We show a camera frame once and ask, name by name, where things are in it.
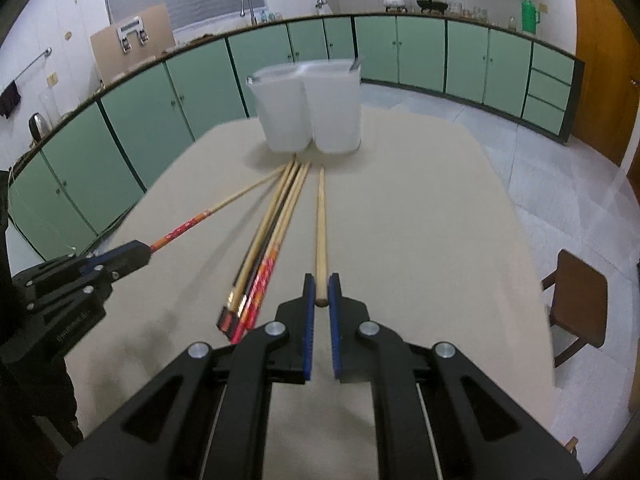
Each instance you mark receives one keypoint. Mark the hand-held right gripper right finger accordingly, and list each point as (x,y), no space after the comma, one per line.
(334,330)

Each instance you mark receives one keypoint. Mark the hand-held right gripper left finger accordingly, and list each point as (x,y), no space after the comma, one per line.
(309,330)

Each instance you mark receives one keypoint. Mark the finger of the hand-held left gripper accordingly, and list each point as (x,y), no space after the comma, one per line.
(131,255)
(50,269)

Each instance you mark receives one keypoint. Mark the plain wooden chopstick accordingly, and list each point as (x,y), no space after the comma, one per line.
(320,235)

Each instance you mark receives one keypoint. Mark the white double utensil holder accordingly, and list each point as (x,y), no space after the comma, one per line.
(332,110)

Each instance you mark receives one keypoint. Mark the green base cabinet run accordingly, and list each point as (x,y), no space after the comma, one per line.
(150,110)

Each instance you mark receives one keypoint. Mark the dark hanging towel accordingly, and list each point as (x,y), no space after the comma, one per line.
(9,100)

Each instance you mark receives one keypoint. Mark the brown cardboard sheet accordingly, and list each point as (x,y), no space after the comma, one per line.
(107,57)

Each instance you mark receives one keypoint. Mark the brown wooden stool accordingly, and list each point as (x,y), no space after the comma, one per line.
(580,300)

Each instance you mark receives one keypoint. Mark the metal kitchen faucet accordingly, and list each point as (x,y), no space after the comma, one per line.
(246,2)

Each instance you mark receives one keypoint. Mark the small metal tap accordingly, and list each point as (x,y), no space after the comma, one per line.
(320,6)

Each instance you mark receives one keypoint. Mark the white cooking pot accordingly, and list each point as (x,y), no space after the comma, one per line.
(395,1)

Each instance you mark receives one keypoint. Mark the black wok on stove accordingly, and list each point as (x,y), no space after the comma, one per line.
(432,4)

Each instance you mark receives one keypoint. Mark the row of glass jars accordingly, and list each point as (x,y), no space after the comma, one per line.
(467,11)

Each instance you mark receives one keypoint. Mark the single glass jar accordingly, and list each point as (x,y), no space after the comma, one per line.
(512,23)

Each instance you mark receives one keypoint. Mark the green thermos flask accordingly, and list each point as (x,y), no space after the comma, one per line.
(529,15)

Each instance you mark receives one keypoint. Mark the wooden door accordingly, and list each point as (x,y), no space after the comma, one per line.
(600,60)

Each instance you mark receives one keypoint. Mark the metal towel rail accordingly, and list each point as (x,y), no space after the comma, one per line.
(32,64)

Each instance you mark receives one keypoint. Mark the metal latch bracket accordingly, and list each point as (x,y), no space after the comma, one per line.
(131,27)

